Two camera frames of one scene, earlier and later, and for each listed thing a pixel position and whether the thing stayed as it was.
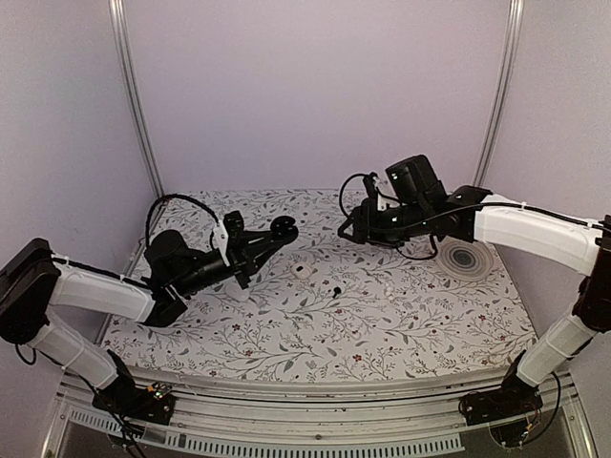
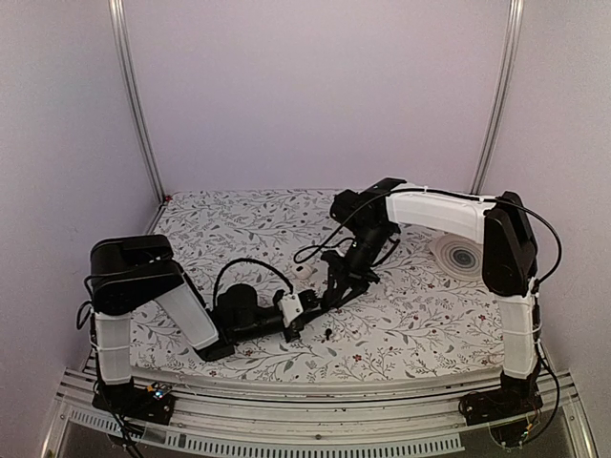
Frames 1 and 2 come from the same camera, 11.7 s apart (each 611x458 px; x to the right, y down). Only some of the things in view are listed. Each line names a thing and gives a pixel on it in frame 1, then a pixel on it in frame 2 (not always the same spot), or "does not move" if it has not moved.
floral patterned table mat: (321, 306) does not move
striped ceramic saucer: (467, 261) does not move
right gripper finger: (354, 219) to (333, 276)
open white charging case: (301, 270) does not move
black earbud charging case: (283, 229) to (326, 304)
